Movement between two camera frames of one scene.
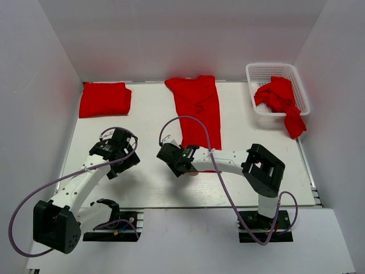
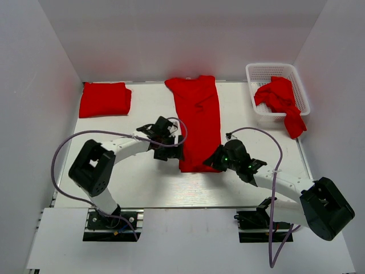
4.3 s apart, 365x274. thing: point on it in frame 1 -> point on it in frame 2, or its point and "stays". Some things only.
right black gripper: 178,173 -> 214,160
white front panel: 206,241 stays
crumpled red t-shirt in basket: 279,95 stays
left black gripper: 129,162 -> 173,152
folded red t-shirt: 100,99 stays
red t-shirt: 197,97 stays
